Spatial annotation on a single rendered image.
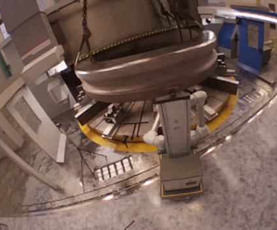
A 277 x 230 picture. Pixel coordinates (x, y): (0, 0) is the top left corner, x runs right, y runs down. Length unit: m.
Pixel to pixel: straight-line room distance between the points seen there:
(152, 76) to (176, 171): 1.94
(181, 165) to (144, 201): 1.13
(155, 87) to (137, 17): 3.59
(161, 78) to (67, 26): 4.05
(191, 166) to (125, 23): 5.17
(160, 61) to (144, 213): 2.84
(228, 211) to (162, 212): 1.17
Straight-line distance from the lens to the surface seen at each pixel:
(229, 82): 3.97
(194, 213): 2.57
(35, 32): 4.35
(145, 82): 2.96
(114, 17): 5.58
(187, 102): 1.39
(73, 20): 5.56
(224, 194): 2.73
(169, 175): 1.85
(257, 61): 6.51
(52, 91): 5.80
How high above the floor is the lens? 2.54
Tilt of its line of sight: 39 degrees down
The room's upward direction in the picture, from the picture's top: 20 degrees counter-clockwise
